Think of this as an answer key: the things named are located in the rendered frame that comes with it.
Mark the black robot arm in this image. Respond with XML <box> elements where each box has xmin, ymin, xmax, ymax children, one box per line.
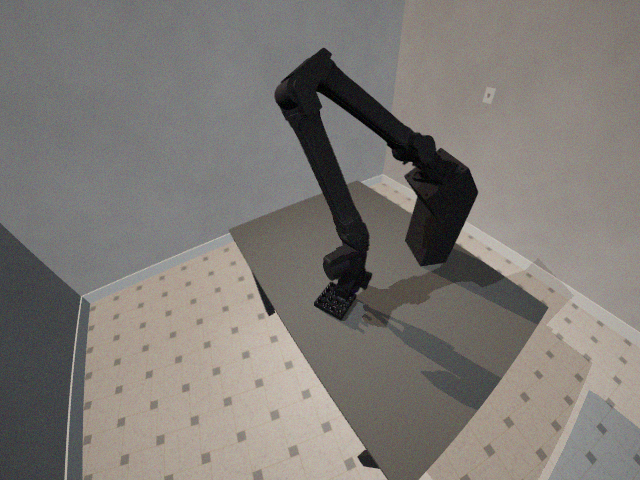
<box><xmin>274</xmin><ymin>48</ymin><xmax>455</xmax><ymax>301</ymax></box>

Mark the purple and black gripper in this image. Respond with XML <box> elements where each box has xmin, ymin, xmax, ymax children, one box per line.
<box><xmin>351</xmin><ymin>267</ymin><xmax>372</xmax><ymax>295</ymax></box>

